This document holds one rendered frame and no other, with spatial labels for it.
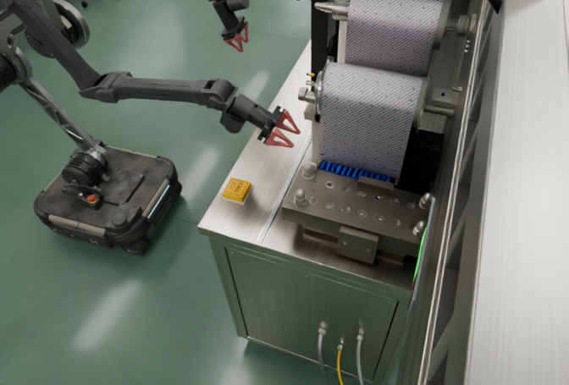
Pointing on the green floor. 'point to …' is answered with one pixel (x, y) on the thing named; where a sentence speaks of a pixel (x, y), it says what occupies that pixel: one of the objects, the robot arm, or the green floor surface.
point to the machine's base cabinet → (312, 312)
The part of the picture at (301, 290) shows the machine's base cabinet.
